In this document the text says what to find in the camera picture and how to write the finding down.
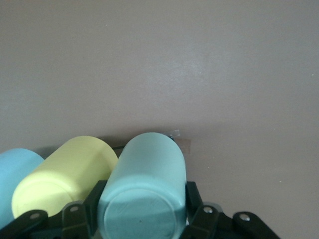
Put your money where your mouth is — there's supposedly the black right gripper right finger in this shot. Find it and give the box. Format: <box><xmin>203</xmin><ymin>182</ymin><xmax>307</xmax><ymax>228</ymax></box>
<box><xmin>184</xmin><ymin>181</ymin><xmax>224</xmax><ymax>230</ymax></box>

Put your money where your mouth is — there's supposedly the light blue cup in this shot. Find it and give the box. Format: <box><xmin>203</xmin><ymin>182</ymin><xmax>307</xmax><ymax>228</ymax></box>
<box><xmin>0</xmin><ymin>148</ymin><xmax>46</xmax><ymax>226</ymax></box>

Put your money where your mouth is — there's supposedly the pale green cup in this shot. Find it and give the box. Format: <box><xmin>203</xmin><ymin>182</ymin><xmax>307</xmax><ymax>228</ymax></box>
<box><xmin>97</xmin><ymin>132</ymin><xmax>187</xmax><ymax>239</ymax></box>

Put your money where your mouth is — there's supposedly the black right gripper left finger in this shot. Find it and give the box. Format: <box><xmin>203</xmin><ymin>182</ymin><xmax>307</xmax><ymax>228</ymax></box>
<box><xmin>61</xmin><ymin>180</ymin><xmax>109</xmax><ymax>238</ymax></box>

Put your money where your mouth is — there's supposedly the yellow cup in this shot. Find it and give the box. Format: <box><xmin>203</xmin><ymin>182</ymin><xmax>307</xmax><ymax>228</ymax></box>
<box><xmin>11</xmin><ymin>135</ymin><xmax>119</xmax><ymax>220</ymax></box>

